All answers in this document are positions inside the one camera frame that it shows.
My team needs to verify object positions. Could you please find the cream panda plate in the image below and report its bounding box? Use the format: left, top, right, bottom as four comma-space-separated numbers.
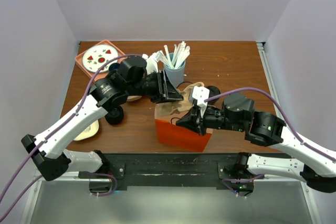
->
74, 120, 99, 141

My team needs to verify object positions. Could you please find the watermelon pattern plate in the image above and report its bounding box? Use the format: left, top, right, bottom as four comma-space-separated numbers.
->
82, 44, 119, 73

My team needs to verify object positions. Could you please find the cardboard cup carrier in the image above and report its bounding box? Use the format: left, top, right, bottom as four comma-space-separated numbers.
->
125, 81, 207, 117

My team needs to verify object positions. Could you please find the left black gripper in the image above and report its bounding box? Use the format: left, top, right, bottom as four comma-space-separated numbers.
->
128, 69, 184, 104

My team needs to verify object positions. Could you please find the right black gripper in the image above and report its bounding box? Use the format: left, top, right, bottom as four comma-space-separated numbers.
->
175, 102, 245, 136

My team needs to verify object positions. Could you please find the blue straw holder cup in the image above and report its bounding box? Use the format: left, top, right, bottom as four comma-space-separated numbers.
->
163, 61, 185, 87

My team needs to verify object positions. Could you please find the dark blue mug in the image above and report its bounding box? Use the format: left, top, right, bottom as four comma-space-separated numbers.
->
108, 62, 120, 71

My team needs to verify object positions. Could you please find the white wrapped straws bundle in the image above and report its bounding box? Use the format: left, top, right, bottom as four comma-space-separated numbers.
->
156, 41, 191, 70

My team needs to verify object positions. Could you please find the pink serving tray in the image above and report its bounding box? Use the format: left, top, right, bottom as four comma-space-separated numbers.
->
75, 40, 124, 78

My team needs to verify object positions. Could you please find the aluminium frame rail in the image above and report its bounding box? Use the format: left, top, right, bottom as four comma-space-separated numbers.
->
256, 42, 322, 223

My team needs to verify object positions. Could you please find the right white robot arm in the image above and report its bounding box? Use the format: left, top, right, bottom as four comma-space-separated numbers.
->
175, 92, 335, 193

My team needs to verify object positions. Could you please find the stack of black lids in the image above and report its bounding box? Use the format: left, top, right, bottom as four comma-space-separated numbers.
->
104, 106, 124, 125

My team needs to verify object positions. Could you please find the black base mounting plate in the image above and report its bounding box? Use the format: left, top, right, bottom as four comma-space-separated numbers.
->
105, 153, 252, 190

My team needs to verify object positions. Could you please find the orange paper bag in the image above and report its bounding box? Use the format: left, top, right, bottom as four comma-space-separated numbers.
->
154, 103, 213, 152

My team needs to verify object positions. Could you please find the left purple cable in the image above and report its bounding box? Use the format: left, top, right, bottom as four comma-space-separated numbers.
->
0, 54, 144, 224

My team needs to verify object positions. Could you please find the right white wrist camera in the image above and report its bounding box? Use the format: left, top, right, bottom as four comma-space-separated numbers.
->
188, 86, 209, 108

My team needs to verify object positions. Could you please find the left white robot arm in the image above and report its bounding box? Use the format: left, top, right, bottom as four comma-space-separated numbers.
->
21, 55, 183, 181

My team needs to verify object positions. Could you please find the black lid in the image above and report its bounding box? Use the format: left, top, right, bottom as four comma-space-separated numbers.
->
205, 86, 221, 103

